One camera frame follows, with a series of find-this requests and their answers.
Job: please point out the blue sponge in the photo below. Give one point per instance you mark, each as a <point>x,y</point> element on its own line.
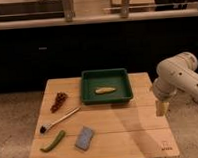
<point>84,138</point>

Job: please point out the yellow banana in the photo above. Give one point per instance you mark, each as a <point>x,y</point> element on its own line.
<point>103,90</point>

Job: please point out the wooden counter ledge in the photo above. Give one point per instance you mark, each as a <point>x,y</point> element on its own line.
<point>99,19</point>

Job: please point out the green chili pepper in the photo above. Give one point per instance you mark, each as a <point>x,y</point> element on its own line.
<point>54,143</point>

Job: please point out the wooden table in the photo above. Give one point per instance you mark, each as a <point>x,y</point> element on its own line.
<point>131,130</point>

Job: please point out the wooden handled brush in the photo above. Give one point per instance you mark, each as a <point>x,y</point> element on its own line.
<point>46,127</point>

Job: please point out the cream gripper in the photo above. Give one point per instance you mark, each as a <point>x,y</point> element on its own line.
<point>161,108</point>

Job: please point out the green plastic tray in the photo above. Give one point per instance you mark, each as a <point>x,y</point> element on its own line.
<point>105,86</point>

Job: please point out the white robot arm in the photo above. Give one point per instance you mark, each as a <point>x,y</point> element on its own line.
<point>175,73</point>

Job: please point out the dark red grape bunch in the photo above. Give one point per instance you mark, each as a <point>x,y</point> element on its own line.
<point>59,100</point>

